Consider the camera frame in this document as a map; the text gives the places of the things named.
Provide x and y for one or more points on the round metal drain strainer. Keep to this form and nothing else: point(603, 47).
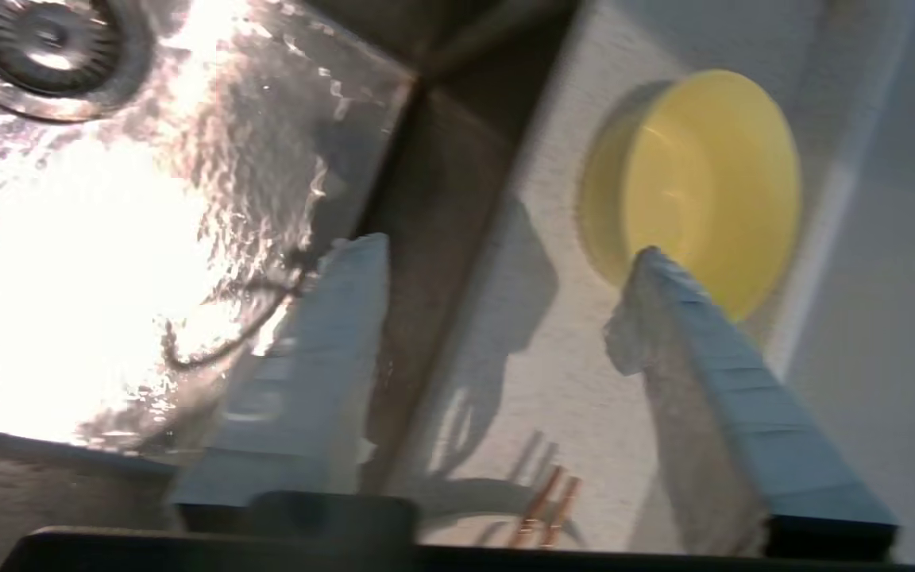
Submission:
point(44, 48)

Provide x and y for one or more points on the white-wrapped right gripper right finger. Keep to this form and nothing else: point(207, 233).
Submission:
point(743, 429)

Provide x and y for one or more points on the stainless steel sink basin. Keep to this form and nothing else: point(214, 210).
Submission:
point(148, 238)

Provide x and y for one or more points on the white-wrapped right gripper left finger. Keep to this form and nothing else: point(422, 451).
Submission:
point(306, 397)

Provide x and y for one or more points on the yellow plastic bowl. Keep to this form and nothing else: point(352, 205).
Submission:
point(704, 175)

